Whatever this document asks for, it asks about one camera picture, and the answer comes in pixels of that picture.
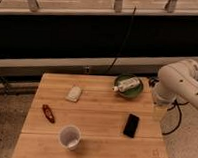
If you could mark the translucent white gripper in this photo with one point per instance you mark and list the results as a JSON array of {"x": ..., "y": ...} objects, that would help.
[{"x": 162, "y": 98}]

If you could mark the white sponge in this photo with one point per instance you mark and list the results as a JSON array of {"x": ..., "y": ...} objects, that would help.
[{"x": 74, "y": 94}]

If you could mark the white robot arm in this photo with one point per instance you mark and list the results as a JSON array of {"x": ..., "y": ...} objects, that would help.
[{"x": 175, "y": 80}]

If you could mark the green bowl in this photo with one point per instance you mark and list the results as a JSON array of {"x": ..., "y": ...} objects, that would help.
[{"x": 132, "y": 92}]

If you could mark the white tube in bowl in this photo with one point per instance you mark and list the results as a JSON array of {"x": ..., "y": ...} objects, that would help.
[{"x": 126, "y": 84}]

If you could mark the black smartphone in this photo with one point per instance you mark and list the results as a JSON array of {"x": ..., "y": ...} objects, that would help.
[{"x": 131, "y": 125}]

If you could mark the white paper cup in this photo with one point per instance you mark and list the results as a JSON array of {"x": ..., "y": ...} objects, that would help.
[{"x": 69, "y": 137}]

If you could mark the red pocket knife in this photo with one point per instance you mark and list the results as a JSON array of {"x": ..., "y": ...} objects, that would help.
[{"x": 48, "y": 113}]

